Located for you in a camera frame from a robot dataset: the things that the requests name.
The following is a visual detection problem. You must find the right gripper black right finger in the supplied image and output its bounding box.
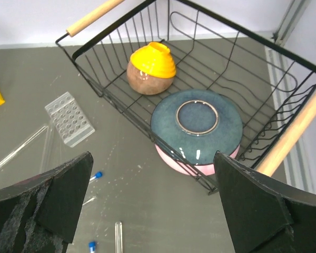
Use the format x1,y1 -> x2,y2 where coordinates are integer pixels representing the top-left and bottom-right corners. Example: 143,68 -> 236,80
213,152 -> 316,252

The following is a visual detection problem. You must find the brown and yellow bowl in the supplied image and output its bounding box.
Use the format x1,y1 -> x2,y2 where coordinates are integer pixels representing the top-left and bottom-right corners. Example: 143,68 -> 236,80
126,42 -> 176,95

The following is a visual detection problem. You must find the black wire basket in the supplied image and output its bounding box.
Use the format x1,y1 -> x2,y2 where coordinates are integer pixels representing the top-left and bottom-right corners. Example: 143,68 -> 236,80
55,0 -> 316,196

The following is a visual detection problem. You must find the blue glazed bowl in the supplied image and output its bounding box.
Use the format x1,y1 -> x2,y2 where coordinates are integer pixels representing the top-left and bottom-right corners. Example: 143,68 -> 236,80
150,89 -> 243,166

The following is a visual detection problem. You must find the clear acrylic tube rack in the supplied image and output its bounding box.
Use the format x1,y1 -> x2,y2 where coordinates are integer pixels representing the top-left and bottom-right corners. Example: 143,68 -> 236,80
45,92 -> 95,148

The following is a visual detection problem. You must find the blue capped tube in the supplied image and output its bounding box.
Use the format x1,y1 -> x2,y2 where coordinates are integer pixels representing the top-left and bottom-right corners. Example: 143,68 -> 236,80
90,171 -> 103,182
88,241 -> 96,253

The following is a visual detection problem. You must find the short clear glass tube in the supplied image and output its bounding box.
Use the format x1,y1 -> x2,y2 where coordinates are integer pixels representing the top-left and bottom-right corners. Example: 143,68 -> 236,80
115,221 -> 123,253

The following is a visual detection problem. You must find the pink bowl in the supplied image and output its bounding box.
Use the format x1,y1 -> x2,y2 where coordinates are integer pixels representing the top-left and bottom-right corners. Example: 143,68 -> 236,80
154,143 -> 241,177

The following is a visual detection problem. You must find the long clear glass tube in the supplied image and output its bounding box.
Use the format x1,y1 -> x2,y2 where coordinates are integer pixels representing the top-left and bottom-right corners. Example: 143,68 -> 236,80
0,124 -> 48,169

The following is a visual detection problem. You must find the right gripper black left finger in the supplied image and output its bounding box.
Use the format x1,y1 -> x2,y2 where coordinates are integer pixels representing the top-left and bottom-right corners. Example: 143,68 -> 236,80
0,152 -> 93,252

